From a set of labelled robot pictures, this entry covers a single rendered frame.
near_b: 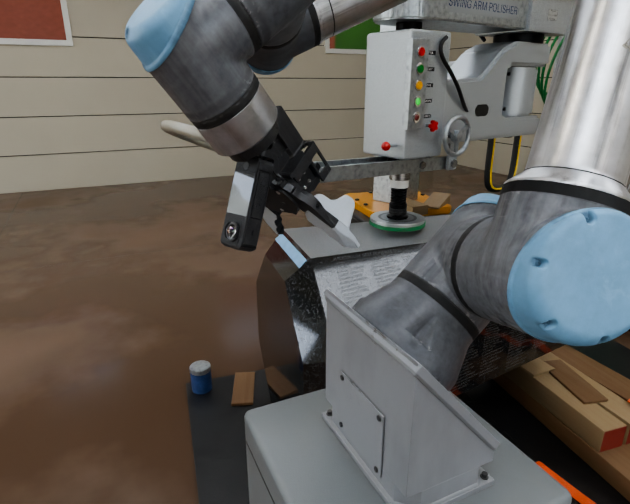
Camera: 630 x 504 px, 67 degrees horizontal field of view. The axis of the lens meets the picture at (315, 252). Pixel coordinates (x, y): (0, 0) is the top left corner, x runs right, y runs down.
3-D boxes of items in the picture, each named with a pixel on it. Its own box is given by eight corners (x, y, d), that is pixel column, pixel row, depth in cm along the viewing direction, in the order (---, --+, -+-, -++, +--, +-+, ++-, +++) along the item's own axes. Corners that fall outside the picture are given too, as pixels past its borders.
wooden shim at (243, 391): (235, 374, 242) (235, 372, 241) (255, 373, 243) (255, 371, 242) (231, 406, 219) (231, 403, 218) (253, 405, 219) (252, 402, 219)
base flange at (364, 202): (340, 200, 292) (341, 192, 291) (411, 194, 307) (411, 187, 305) (374, 220, 249) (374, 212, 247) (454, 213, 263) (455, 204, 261)
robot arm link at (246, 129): (228, 129, 49) (177, 130, 56) (254, 162, 53) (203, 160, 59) (273, 72, 52) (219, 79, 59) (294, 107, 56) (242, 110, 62)
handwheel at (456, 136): (449, 152, 183) (453, 112, 178) (471, 155, 176) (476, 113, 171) (423, 156, 175) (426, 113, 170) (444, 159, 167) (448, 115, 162)
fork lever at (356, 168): (422, 163, 200) (423, 151, 199) (460, 169, 186) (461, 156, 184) (285, 176, 162) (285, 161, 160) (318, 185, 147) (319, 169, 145)
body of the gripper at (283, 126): (335, 172, 64) (291, 102, 56) (304, 221, 61) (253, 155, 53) (295, 170, 69) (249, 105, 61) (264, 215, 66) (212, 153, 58)
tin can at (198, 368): (215, 390, 229) (213, 367, 225) (195, 397, 225) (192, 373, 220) (208, 380, 238) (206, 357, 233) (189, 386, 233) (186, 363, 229)
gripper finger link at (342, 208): (383, 214, 64) (328, 174, 62) (363, 249, 62) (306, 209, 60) (373, 221, 67) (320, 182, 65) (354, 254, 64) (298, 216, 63)
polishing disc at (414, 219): (435, 224, 180) (435, 221, 180) (384, 230, 174) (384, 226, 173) (407, 211, 199) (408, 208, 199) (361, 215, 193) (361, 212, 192)
